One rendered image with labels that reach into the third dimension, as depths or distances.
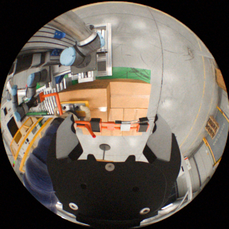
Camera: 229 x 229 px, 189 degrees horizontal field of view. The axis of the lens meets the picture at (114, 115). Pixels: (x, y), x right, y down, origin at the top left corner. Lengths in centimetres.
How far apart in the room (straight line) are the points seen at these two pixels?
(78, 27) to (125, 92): 101
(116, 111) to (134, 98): 34
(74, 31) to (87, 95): 61
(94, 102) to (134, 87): 61
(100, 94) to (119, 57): 110
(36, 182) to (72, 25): 60
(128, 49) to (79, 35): 144
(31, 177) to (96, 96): 80
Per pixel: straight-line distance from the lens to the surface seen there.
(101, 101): 75
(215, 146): 931
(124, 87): 111
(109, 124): 56
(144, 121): 56
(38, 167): 43
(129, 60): 167
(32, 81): 81
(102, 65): 145
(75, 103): 69
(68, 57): 45
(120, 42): 177
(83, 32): 37
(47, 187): 43
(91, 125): 58
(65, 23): 32
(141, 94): 119
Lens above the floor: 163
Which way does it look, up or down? 58 degrees down
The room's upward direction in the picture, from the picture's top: 178 degrees counter-clockwise
